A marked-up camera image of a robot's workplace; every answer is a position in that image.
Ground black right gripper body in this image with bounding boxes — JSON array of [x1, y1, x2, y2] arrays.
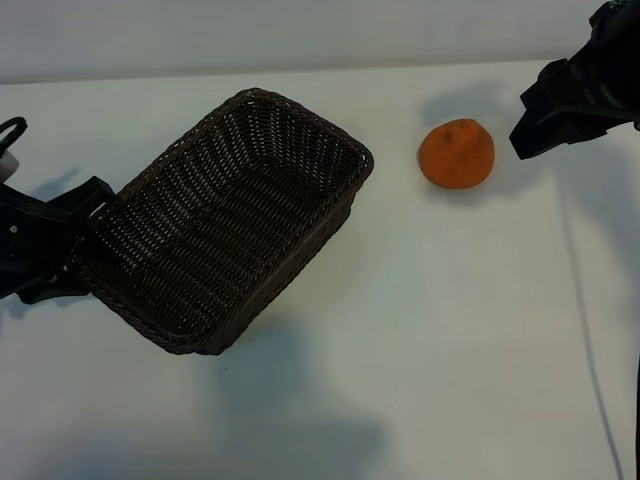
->
[[519, 0, 640, 131]]

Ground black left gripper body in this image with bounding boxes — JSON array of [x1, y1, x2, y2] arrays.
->
[[0, 182, 84, 301]]

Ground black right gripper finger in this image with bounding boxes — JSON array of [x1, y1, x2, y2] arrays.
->
[[508, 112, 572, 162], [569, 124, 610, 147]]

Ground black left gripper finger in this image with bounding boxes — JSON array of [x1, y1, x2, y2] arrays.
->
[[47, 175, 117, 219], [17, 269, 94, 306]]

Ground orange mandarin fruit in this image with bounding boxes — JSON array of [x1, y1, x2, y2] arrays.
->
[[418, 118, 496, 190]]

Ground dark brown wicker basket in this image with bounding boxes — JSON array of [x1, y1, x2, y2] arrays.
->
[[78, 87, 375, 357]]

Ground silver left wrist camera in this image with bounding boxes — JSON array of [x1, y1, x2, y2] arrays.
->
[[0, 149, 20, 182]]

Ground black looped cable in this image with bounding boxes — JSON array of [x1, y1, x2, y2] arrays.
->
[[0, 116, 28, 151]]

